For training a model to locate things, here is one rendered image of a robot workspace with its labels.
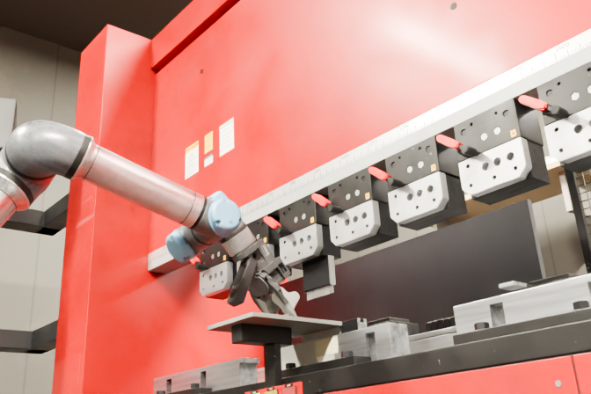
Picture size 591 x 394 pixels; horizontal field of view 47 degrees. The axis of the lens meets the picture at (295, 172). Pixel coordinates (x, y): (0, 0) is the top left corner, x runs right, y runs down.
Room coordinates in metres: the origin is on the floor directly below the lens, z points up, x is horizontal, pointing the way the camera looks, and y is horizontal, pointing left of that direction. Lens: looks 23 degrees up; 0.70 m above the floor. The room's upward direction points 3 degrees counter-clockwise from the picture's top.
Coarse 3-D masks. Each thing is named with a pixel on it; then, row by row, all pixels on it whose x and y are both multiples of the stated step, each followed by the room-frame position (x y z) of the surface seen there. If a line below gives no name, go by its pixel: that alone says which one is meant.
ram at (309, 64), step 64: (256, 0) 1.81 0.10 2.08; (320, 0) 1.58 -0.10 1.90; (384, 0) 1.41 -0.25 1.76; (448, 0) 1.27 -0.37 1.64; (512, 0) 1.16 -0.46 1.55; (576, 0) 1.06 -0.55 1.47; (192, 64) 2.11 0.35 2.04; (256, 64) 1.82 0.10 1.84; (320, 64) 1.60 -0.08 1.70; (384, 64) 1.43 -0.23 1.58; (448, 64) 1.29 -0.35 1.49; (512, 64) 1.18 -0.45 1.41; (576, 64) 1.08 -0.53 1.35; (192, 128) 2.10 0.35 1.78; (256, 128) 1.82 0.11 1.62; (320, 128) 1.61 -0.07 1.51; (384, 128) 1.44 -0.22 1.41; (448, 128) 1.31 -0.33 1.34; (256, 192) 1.83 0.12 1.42; (320, 192) 1.64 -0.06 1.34
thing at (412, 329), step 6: (384, 318) 1.79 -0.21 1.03; (390, 318) 1.79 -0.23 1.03; (396, 318) 1.80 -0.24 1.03; (402, 318) 1.82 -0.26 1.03; (372, 324) 1.83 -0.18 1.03; (378, 324) 1.80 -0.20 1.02; (396, 324) 1.78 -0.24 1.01; (408, 324) 1.81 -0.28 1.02; (414, 324) 1.83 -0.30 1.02; (408, 330) 1.81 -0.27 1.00; (414, 330) 1.83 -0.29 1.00
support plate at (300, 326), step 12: (252, 312) 1.45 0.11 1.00; (216, 324) 1.56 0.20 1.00; (228, 324) 1.53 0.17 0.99; (264, 324) 1.55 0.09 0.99; (276, 324) 1.56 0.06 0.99; (288, 324) 1.57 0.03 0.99; (300, 324) 1.57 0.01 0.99; (312, 324) 1.58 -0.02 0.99; (324, 324) 1.59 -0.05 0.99; (336, 324) 1.61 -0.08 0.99
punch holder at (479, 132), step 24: (480, 120) 1.24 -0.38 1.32; (504, 120) 1.21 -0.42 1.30; (528, 120) 1.21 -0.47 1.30; (480, 144) 1.25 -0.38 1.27; (504, 144) 1.21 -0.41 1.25; (528, 144) 1.20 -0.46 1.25; (480, 168) 1.26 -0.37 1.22; (504, 168) 1.22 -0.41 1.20; (528, 168) 1.19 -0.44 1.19; (480, 192) 1.27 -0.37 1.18; (504, 192) 1.27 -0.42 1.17
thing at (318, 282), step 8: (328, 256) 1.66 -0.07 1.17; (304, 264) 1.73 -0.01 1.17; (312, 264) 1.70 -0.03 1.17; (320, 264) 1.68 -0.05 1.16; (328, 264) 1.66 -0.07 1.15; (304, 272) 1.73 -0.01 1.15; (312, 272) 1.71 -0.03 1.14; (320, 272) 1.68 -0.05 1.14; (328, 272) 1.66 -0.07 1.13; (304, 280) 1.73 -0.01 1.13; (312, 280) 1.71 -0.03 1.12; (320, 280) 1.68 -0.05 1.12; (328, 280) 1.66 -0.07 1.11; (304, 288) 1.73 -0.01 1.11; (312, 288) 1.71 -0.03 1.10; (320, 288) 1.70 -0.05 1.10; (328, 288) 1.68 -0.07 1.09; (312, 296) 1.72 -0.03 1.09
